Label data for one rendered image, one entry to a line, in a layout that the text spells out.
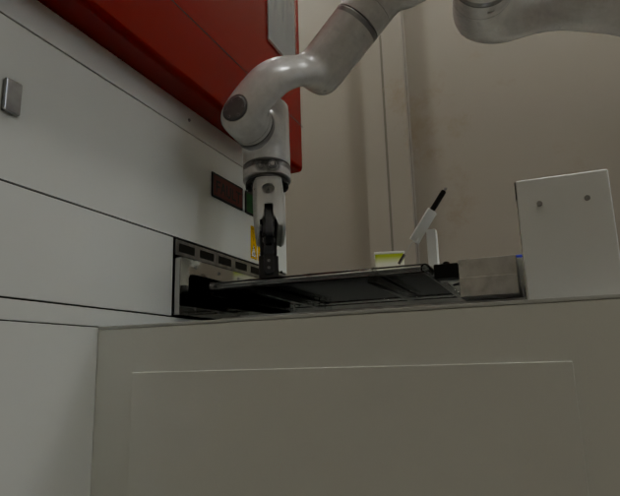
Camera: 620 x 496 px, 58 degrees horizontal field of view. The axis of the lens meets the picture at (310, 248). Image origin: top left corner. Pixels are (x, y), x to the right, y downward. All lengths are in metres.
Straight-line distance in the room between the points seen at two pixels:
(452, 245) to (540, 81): 1.16
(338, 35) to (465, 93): 2.97
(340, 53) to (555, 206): 0.51
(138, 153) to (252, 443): 0.47
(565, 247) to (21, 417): 0.62
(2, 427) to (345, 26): 0.79
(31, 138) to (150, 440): 0.39
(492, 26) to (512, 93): 2.82
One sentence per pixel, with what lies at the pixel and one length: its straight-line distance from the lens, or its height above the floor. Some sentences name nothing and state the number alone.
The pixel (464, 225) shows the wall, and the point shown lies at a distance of 3.68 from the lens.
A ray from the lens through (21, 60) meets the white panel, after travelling 0.78.
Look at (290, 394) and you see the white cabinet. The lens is 0.64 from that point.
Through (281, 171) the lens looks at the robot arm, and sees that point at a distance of 0.97.
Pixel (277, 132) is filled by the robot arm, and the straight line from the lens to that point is 0.99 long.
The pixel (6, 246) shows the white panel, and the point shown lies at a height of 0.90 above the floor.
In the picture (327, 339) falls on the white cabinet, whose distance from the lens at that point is 0.63.
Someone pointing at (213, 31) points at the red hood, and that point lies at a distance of 1.10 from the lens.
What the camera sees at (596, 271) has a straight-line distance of 0.66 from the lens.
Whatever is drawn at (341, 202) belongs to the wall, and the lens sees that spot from 3.96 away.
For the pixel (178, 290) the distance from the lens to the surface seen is 0.93.
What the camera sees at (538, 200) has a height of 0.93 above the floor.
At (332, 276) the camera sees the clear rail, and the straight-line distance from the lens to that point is 0.86.
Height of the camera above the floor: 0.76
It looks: 12 degrees up
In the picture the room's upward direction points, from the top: 2 degrees counter-clockwise
